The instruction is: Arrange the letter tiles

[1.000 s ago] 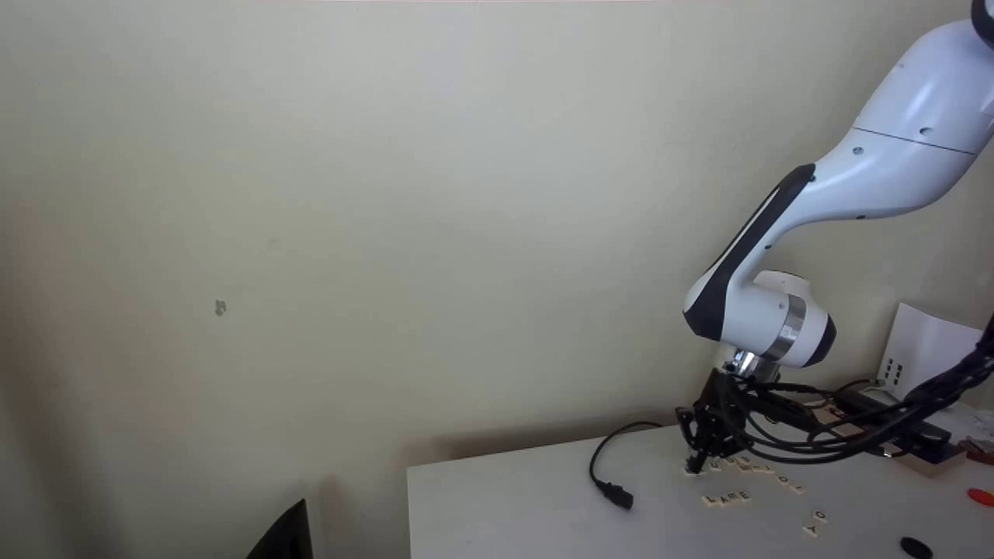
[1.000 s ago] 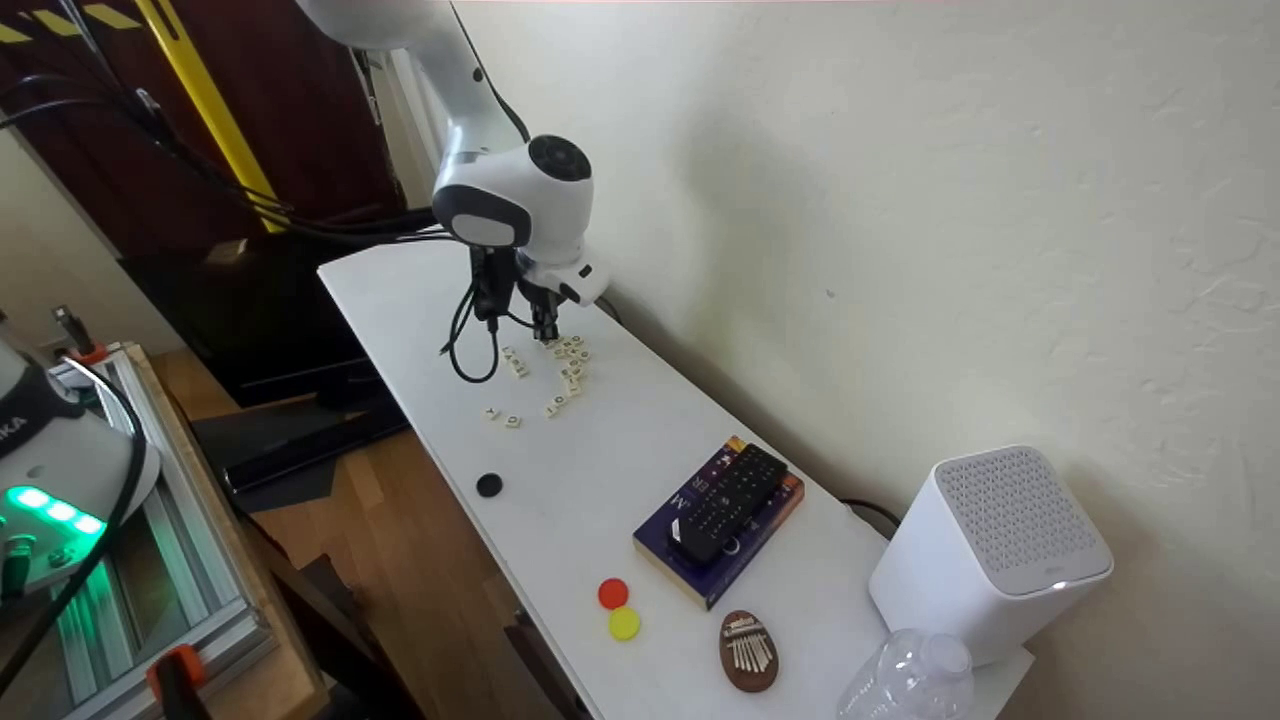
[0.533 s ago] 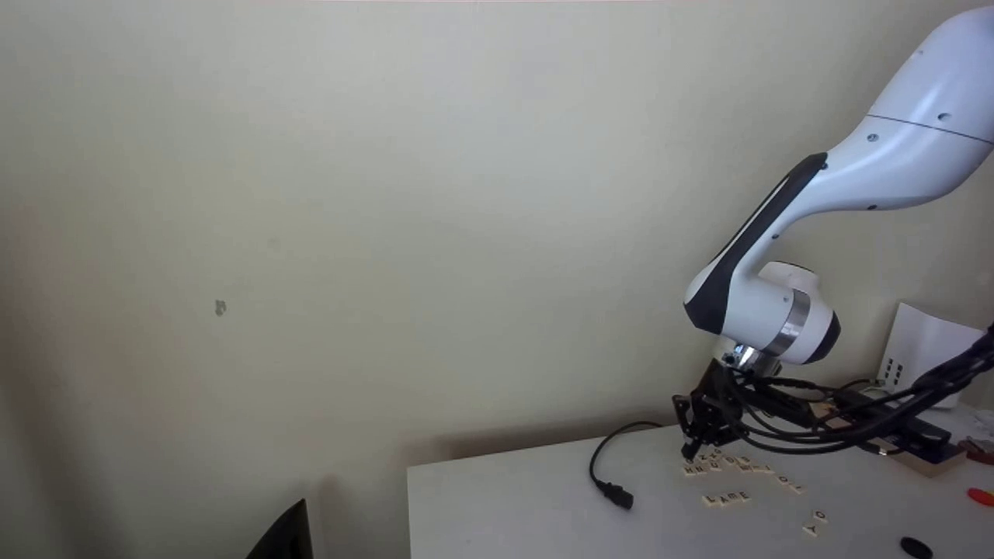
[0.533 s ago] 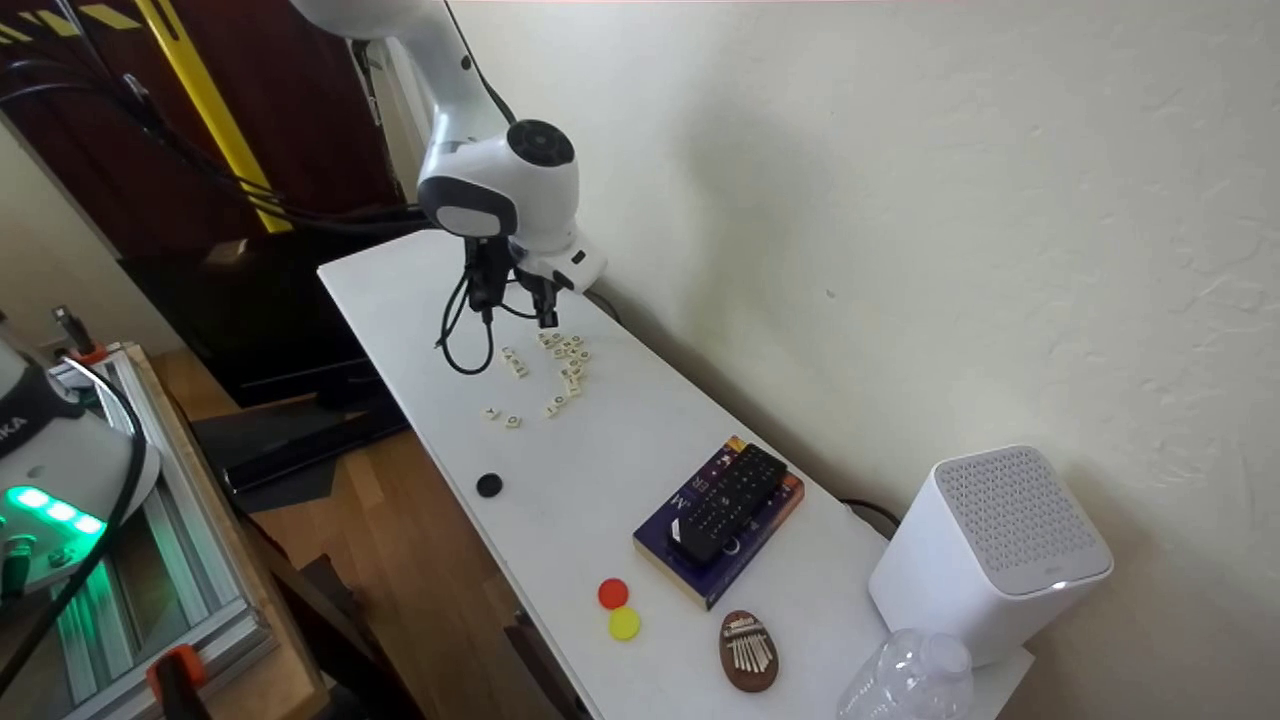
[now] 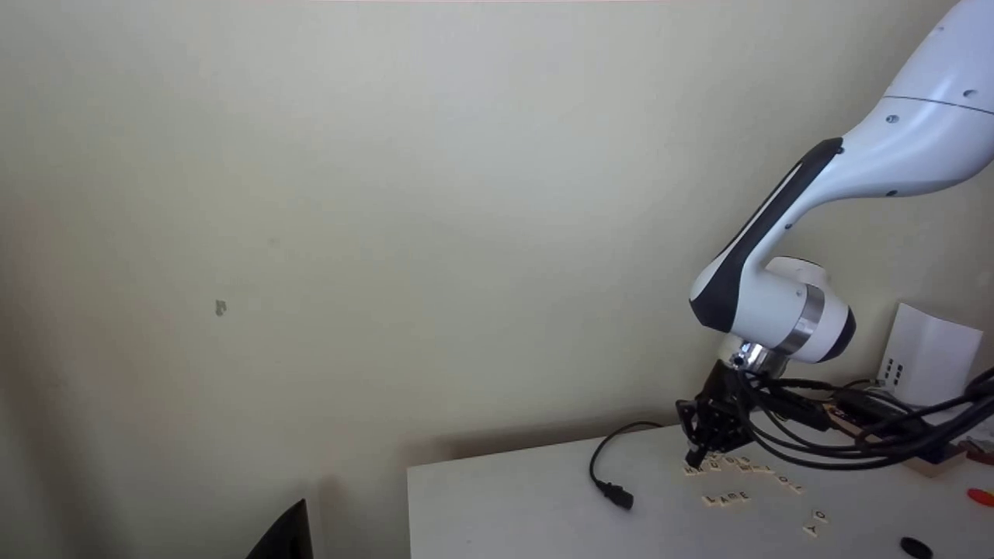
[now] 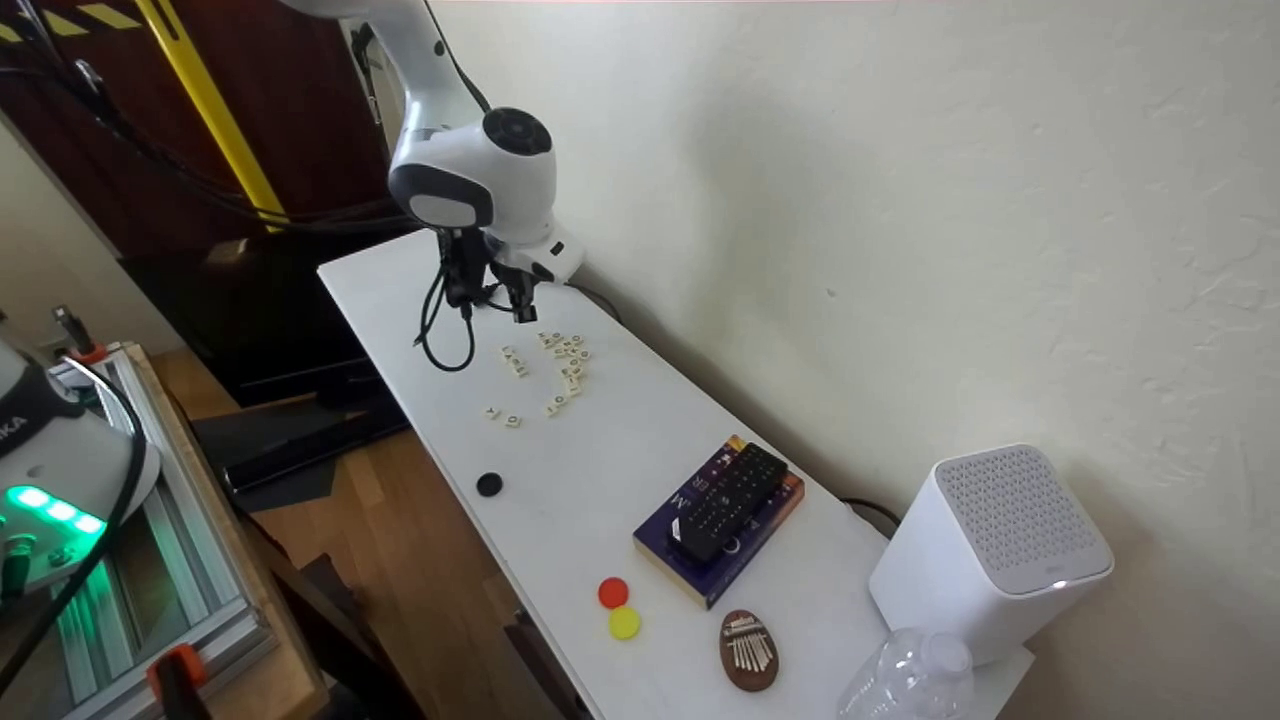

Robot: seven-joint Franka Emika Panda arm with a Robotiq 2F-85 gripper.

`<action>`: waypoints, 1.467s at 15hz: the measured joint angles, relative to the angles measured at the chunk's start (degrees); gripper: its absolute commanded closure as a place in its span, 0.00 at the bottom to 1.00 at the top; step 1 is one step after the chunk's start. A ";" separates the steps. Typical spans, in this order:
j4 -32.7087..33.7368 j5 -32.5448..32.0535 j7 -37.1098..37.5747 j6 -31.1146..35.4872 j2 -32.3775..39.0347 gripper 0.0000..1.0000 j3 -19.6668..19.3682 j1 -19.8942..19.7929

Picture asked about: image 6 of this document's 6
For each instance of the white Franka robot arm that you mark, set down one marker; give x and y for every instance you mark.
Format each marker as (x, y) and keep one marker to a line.
(467, 162)

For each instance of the black power strip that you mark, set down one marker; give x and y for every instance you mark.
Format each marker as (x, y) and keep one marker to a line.
(726, 504)

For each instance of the yellow round disc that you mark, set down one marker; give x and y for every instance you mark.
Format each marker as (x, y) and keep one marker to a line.
(625, 626)

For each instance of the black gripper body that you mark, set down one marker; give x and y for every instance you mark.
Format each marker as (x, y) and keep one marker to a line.
(512, 273)

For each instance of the clear plastic bottle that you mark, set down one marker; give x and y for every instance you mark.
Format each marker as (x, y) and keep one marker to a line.
(906, 683)

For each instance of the cream letter tile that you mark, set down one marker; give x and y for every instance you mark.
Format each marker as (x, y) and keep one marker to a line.
(512, 358)
(498, 412)
(575, 350)
(512, 423)
(553, 409)
(581, 372)
(551, 345)

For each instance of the brown oval object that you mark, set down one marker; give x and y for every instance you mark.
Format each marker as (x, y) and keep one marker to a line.
(748, 650)

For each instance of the long yellow bar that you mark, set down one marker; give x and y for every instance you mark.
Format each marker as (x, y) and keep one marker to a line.
(215, 120)

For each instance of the flat game board box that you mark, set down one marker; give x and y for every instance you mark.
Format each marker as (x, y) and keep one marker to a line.
(673, 553)

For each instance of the black flat floor plate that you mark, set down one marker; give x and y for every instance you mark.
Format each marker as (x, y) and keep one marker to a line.
(295, 444)

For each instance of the black round disc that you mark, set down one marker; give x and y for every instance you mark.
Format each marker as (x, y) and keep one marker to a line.
(490, 487)

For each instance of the grey device with green lights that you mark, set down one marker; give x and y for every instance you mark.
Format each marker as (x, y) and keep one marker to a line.
(54, 465)

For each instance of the orange clamp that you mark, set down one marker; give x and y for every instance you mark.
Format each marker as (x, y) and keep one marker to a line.
(178, 666)

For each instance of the white box speaker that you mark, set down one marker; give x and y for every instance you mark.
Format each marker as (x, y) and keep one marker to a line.
(993, 561)

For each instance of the red round disc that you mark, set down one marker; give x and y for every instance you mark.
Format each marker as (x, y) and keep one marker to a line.
(612, 595)

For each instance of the dark wooden cabinet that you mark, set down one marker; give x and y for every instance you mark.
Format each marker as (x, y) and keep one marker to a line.
(134, 105)

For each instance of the aluminium profile frame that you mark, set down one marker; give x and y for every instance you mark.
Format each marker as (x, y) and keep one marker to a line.
(201, 587)

